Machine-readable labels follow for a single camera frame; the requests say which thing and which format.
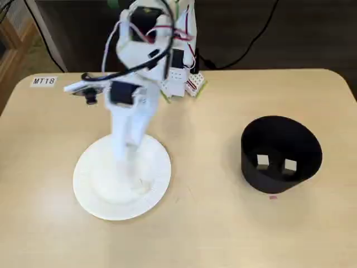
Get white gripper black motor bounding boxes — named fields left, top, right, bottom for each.
left=105, top=80, right=161, bottom=193

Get red white servo wires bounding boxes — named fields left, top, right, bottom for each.
left=102, top=5, right=199, bottom=73

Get black pot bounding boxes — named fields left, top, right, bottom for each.
left=239, top=116, right=324, bottom=195

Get wooden furniture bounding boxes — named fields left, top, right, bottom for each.
left=0, top=0, right=38, bottom=115

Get white paper plate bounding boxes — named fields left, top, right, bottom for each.
left=73, top=134, right=172, bottom=222

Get green base board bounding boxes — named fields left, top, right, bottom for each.
left=160, top=80, right=209, bottom=104

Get pale grey post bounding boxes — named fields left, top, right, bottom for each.
left=23, top=0, right=69, bottom=73

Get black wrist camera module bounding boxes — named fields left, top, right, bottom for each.
left=73, top=87, right=99, bottom=106

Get white MT18 label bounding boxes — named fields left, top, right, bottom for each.
left=30, top=76, right=58, bottom=88

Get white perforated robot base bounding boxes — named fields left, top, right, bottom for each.
left=160, top=66, right=209, bottom=103

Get black power cable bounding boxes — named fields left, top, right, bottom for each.
left=195, top=0, right=279, bottom=70

